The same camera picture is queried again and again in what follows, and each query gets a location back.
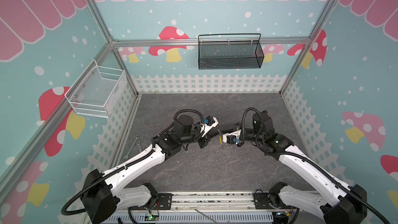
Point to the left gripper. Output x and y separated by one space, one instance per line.
204 141

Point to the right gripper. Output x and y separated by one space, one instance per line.
240 137

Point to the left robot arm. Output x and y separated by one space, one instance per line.
105 192

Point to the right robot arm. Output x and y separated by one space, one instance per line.
335 201

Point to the silver wrench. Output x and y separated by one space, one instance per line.
126 157

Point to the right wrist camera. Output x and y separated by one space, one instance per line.
233 139

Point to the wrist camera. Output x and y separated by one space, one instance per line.
209 123
233 139

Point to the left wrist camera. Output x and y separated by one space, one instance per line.
209 123

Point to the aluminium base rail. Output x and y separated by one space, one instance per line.
211 200

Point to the black mesh wall basket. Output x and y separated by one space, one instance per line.
230 51

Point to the white slotted cable duct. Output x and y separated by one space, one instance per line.
205 218

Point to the white wire wall basket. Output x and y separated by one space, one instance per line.
96 92

